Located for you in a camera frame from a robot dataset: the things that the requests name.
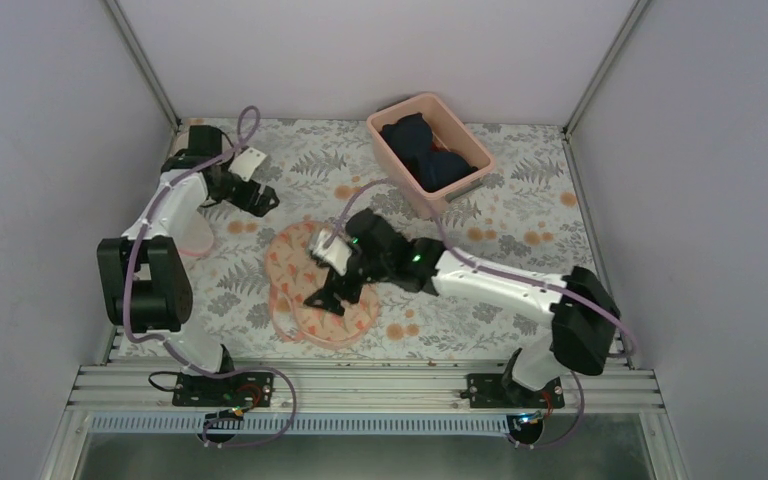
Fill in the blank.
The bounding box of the floral peach mesh laundry bag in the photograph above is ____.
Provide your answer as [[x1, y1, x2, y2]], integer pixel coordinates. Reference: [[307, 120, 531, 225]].
[[264, 221, 380, 350]]

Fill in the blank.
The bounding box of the navy blue bra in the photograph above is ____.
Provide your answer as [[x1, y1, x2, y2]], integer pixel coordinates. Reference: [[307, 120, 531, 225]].
[[380, 113, 478, 192]]

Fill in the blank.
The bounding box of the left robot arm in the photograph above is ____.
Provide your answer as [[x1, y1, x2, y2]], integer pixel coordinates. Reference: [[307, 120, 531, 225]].
[[96, 125, 280, 405]]

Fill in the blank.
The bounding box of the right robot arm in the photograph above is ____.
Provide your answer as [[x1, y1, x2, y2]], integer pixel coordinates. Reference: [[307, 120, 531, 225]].
[[304, 209, 620, 407]]

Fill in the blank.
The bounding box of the white pink-trimmed mesh laundry bag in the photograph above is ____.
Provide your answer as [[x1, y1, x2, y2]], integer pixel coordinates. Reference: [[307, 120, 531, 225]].
[[175, 211, 215, 258]]

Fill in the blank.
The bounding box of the beige round mesh laundry bag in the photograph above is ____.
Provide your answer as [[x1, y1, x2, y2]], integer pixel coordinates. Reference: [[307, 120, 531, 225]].
[[168, 128, 189, 157]]

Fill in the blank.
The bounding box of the pink plastic bin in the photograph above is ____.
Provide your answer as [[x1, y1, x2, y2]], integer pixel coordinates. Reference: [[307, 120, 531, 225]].
[[366, 92, 496, 219]]

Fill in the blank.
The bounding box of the floral patterned table mat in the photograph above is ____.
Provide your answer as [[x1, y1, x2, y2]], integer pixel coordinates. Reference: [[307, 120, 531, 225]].
[[184, 119, 594, 361]]

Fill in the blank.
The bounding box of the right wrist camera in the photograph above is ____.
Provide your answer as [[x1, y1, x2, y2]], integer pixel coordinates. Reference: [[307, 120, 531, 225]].
[[307, 227, 354, 275]]

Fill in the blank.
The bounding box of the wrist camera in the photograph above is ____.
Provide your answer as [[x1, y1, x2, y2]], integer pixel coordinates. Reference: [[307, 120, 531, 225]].
[[228, 147, 268, 181], [307, 227, 354, 275]]

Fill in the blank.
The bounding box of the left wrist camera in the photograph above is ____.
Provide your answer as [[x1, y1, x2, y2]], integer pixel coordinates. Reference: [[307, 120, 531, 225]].
[[228, 147, 268, 181]]

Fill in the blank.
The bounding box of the aluminium front rail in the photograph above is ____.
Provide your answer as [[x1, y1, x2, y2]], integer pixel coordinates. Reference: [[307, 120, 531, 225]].
[[67, 359, 665, 413]]

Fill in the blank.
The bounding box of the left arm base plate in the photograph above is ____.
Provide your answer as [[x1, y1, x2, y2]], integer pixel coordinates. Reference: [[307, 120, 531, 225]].
[[171, 372, 274, 409]]

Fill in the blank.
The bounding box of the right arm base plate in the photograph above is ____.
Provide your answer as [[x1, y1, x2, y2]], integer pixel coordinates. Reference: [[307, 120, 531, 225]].
[[459, 373, 566, 409]]

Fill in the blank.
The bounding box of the aluminium frame post left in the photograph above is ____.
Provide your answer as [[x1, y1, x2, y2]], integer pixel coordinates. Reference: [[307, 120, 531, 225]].
[[101, 0, 181, 131]]

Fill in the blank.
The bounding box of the aluminium frame post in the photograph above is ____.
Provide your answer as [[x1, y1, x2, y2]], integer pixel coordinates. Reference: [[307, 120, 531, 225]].
[[563, 0, 652, 140], [101, 0, 181, 131]]

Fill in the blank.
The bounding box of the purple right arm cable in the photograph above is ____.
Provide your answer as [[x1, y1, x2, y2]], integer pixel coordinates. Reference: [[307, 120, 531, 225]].
[[330, 178, 638, 452]]

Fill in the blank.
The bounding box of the aluminium frame post right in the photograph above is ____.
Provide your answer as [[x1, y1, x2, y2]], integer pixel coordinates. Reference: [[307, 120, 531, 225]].
[[563, 0, 652, 140]]

